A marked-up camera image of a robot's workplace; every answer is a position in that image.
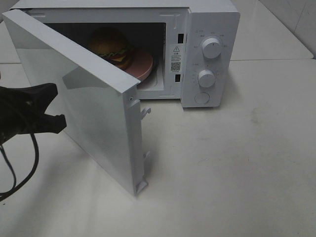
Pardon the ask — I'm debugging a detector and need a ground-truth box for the upper white power knob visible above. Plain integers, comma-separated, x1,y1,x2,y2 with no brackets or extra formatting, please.
201,37,222,59

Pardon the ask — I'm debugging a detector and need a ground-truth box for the white microwave oven body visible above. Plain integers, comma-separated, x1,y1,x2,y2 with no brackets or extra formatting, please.
3,0,240,111

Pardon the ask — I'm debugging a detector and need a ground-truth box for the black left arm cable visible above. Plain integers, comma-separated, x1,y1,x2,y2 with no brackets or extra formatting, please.
0,98,40,200

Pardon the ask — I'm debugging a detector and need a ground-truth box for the white warning label sticker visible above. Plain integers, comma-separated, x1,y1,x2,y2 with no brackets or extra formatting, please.
169,43,183,73

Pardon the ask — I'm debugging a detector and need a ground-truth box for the white microwave door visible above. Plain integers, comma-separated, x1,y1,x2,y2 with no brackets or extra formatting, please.
3,9,147,195

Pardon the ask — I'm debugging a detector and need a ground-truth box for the round white door button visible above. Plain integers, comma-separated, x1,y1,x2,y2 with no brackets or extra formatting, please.
195,92,210,104

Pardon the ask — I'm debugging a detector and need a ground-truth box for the toy burger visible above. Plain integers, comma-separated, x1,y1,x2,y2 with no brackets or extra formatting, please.
87,27,135,70

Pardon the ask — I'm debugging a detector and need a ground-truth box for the lower white timer knob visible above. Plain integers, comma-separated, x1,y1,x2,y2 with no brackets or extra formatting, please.
198,70,216,88

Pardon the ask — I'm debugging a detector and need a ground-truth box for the pink round plate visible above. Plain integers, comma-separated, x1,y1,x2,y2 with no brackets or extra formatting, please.
124,49,154,82

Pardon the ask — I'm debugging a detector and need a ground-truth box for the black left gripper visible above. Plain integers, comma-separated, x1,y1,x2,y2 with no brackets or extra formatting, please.
0,83,66,145

